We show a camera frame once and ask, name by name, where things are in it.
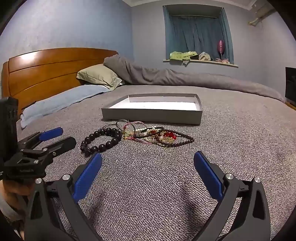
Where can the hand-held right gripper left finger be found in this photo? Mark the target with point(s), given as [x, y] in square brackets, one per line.
[89, 171]

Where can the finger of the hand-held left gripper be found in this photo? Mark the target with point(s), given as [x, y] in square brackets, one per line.
[62, 144]
[52, 133]

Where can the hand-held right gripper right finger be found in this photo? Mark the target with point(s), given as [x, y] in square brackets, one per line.
[208, 173]

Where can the grey cardboard box tray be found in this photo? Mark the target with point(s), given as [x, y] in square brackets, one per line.
[150, 115]

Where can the person's left hand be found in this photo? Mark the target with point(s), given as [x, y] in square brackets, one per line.
[16, 188]

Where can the light blue pillow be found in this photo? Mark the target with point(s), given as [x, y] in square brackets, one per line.
[57, 99]

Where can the grey bed cover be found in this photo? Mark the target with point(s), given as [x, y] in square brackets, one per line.
[231, 139]

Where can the wooden headboard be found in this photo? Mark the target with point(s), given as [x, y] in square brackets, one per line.
[46, 69]

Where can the green pillow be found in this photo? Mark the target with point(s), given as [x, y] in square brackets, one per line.
[97, 75]

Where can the grey duvet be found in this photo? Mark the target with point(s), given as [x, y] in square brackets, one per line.
[185, 81]

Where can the window sill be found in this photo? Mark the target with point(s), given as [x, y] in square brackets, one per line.
[208, 62]

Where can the pink trinkets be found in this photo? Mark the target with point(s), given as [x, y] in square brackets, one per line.
[223, 60]

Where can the beige plush toy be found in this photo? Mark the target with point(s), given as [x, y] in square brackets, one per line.
[204, 56]

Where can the black screen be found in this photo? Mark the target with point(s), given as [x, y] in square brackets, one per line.
[291, 85]

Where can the green cloth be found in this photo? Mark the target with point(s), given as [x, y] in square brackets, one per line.
[180, 55]

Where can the blue curtain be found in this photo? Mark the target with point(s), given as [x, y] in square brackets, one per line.
[194, 30]

